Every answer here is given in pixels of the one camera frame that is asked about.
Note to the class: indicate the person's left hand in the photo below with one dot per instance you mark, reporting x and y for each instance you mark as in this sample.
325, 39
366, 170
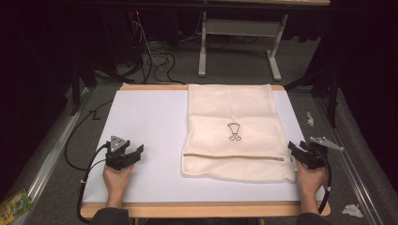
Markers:
116, 179

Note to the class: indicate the grey metal desk frame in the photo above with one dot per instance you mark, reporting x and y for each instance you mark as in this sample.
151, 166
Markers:
242, 27

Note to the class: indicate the person's right hand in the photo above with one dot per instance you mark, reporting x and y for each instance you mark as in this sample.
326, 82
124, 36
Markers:
309, 181

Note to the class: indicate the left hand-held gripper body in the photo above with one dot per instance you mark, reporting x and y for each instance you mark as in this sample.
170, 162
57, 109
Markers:
115, 156

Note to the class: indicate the small crumpled clear wrapper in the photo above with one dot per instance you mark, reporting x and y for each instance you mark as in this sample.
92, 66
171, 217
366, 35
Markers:
310, 119

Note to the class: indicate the crumpled white tissue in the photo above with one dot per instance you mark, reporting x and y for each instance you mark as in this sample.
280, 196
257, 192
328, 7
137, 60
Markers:
352, 211

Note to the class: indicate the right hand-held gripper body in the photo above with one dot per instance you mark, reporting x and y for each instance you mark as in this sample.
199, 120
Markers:
316, 156

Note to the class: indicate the wooden table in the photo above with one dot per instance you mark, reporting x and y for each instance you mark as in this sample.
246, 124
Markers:
187, 210

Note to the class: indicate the aluminium floor rail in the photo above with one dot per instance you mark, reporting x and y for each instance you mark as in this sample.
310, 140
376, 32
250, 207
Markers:
50, 159
353, 168

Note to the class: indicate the green printed packet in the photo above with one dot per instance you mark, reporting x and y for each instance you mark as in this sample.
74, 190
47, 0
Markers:
14, 207

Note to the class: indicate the black stand leg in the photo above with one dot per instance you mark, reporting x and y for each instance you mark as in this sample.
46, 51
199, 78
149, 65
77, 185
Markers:
333, 100
75, 87

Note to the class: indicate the cream mesh laundry bag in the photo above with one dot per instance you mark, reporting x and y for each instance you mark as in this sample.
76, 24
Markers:
231, 103

